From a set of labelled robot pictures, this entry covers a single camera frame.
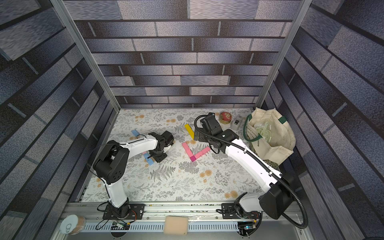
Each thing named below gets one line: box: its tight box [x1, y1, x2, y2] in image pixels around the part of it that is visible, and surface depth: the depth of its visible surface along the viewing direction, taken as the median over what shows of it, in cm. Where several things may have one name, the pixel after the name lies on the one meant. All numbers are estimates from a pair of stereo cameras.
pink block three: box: [184, 146, 194, 158], surface depth 97 cm
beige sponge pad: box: [164, 215, 189, 235], surface depth 72 cm
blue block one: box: [131, 129, 140, 137], surface depth 108 cm
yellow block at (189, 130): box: [184, 123, 195, 139], surface depth 109 cm
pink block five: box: [182, 142, 193, 154], surface depth 99 cm
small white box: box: [230, 117, 243, 131], surface depth 109 cm
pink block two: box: [194, 151, 204, 159], surface depth 95 cm
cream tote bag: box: [243, 107, 296, 166], surface depth 89 cm
